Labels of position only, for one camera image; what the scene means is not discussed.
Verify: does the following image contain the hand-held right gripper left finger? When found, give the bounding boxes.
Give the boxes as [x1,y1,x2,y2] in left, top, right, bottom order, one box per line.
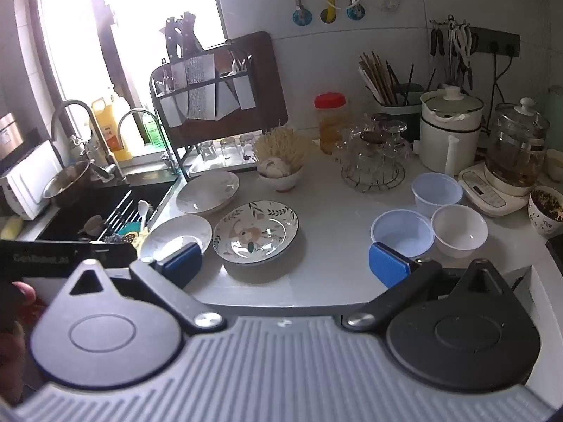
[66,242,227,334]

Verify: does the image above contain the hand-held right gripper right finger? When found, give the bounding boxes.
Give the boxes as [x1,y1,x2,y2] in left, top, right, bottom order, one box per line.
[342,242,515,334]

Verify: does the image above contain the translucent plastic bowl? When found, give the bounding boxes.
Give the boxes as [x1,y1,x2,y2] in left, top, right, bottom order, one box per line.
[411,172,463,218]
[370,210,435,259]

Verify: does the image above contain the person's left hand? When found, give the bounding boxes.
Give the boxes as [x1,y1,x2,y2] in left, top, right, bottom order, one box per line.
[0,280,45,405]

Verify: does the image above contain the plain white plate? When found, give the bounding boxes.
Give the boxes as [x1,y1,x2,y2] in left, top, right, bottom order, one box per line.
[140,215,213,261]

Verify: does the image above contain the black kitchen sink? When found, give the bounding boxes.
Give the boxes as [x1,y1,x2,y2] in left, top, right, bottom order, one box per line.
[35,176,181,247]

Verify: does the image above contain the yellow sponge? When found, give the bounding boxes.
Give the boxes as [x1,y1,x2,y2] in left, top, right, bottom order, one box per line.
[0,216,24,239]

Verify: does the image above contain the stainless steel bowl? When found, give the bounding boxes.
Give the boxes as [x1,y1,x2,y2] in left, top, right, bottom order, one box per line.
[43,160,95,207]

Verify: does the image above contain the white plate faint pattern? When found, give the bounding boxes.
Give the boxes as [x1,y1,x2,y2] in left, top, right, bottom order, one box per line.
[176,171,241,216]

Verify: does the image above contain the white ceramic bowl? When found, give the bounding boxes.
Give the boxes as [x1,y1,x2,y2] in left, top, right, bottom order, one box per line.
[431,204,489,259]

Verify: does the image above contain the floral leaf pattern plate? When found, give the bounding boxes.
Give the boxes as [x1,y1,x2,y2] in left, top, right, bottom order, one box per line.
[212,201,299,264]

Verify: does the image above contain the white countertop appliance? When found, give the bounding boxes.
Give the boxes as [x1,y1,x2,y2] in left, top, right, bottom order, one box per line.
[0,141,64,221]

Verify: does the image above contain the white kettle heating base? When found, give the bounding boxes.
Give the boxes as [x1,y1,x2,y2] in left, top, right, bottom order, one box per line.
[457,162,535,218]

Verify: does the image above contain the yellow detergent bottle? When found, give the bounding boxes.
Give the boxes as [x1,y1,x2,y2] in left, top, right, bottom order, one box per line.
[91,97,133,162]

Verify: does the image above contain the white bowl with garlic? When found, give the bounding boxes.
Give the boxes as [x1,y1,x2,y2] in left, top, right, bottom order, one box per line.
[256,157,305,192]

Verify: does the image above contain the green bottle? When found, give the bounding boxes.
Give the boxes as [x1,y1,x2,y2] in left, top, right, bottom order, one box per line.
[141,112,165,147]

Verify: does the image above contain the white electric cooking pot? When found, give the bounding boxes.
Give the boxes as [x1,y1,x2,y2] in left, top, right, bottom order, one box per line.
[413,85,485,177]

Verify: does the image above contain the tall steel faucet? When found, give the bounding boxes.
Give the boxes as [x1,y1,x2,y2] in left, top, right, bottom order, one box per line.
[50,99,128,183]

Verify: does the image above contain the red lid plastic jar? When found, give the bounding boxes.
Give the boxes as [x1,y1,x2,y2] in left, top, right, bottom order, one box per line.
[314,92,350,154]

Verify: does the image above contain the short steel faucet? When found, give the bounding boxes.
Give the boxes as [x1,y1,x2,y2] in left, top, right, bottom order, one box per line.
[116,108,179,173]

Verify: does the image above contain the patterned bowl with dark food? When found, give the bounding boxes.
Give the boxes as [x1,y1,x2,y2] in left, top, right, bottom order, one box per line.
[528,186,563,236]

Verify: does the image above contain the black induction cooktop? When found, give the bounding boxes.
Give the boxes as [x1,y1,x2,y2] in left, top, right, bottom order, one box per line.
[545,234,563,273]

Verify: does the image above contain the glass electric kettle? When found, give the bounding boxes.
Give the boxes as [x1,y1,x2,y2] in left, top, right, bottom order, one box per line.
[485,97,550,185]

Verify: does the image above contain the bundle of wooden chopsticks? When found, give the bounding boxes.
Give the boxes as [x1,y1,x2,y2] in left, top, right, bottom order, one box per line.
[358,52,399,106]

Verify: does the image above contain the dark brown cutting board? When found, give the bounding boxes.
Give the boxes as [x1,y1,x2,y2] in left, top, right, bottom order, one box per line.
[165,31,289,141]

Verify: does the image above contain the hanging scissors and tools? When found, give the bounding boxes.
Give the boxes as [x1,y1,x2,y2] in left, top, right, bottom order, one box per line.
[429,17,476,89]

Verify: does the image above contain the window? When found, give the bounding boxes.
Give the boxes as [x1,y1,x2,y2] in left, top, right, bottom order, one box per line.
[26,0,225,159]

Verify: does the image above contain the wire rack of glass cups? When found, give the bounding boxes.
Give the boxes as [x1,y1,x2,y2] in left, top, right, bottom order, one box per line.
[332,112,412,194]

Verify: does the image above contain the black wire knife rack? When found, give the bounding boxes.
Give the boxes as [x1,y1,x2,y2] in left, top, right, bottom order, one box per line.
[148,55,265,177]

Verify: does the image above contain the black handle knife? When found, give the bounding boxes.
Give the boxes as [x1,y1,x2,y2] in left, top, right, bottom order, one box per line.
[165,17,183,64]
[182,11,205,56]

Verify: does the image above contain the black wall power strip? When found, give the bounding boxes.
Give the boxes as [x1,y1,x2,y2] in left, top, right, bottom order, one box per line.
[466,26,521,58]

